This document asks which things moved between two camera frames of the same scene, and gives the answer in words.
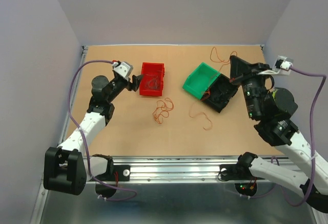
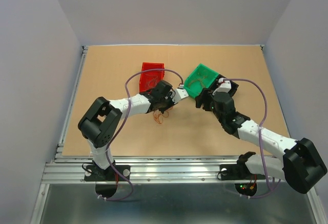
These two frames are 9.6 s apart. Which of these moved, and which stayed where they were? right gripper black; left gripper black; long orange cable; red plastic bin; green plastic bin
Moved: left gripper black; right gripper black; long orange cable
Stayed: red plastic bin; green plastic bin
